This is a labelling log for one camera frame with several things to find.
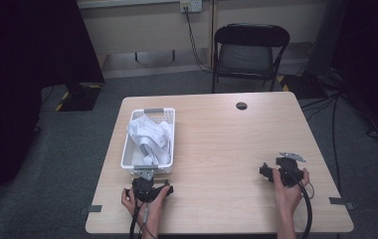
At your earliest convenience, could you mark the thin cable with grey plug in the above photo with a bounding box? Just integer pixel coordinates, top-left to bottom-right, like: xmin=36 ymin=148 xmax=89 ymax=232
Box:
xmin=138 ymin=202 xmax=158 ymax=239

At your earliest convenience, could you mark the white plastic basket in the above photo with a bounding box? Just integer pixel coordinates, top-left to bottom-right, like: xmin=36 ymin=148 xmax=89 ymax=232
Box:
xmin=120 ymin=108 xmax=176 ymax=176

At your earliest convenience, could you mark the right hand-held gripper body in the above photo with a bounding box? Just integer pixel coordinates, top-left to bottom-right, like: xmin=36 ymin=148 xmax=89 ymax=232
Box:
xmin=273 ymin=151 xmax=307 ymax=188

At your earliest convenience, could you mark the white cloth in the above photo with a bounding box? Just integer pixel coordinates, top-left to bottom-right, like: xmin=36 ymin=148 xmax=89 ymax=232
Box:
xmin=126 ymin=116 xmax=173 ymax=166

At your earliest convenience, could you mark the black folding chair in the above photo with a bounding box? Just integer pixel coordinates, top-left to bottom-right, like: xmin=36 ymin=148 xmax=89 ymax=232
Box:
xmin=211 ymin=22 xmax=291 ymax=94

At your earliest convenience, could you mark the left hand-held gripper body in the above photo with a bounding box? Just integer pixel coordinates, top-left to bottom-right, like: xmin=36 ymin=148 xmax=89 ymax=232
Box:
xmin=131 ymin=167 xmax=165 ymax=204

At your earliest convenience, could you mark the white wall socket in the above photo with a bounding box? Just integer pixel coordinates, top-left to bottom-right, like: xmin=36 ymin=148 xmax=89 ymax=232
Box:
xmin=179 ymin=0 xmax=204 ymax=14

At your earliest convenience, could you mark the black curtain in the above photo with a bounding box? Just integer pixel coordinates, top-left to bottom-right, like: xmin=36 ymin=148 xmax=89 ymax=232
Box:
xmin=329 ymin=0 xmax=378 ymax=142
xmin=0 ymin=0 xmax=105 ymax=218

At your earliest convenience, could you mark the black power cable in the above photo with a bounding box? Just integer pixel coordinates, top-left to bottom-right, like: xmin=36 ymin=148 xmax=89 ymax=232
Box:
xmin=183 ymin=6 xmax=214 ymax=73

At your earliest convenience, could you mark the person's left hand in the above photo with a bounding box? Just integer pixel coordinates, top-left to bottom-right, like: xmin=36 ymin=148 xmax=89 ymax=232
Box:
xmin=120 ymin=184 xmax=172 ymax=231

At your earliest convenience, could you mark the thin black wire loop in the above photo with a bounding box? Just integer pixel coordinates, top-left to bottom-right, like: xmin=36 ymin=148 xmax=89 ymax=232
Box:
xmin=305 ymin=181 xmax=316 ymax=201

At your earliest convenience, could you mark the thick black gripper cable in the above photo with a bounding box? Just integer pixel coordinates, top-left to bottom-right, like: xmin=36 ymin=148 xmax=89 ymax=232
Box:
xmin=289 ymin=172 xmax=313 ymax=239
xmin=128 ymin=201 xmax=142 ymax=239

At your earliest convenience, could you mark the black stand base striped edge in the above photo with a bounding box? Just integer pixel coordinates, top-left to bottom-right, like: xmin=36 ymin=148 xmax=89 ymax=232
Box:
xmin=55 ymin=83 xmax=104 ymax=113
xmin=277 ymin=73 xmax=328 ymax=101

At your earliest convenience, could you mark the person's right hand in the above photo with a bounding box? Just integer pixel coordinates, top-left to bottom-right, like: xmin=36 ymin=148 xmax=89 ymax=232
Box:
xmin=271 ymin=167 xmax=310 ymax=217

